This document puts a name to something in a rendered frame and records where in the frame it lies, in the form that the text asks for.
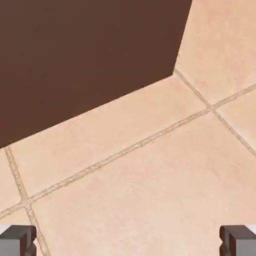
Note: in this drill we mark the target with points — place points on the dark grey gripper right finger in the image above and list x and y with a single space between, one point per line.
240 240

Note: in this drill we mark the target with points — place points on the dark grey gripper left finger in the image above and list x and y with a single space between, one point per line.
14 240

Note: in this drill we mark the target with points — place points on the dark brown wooden cabinet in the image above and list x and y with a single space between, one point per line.
80 60

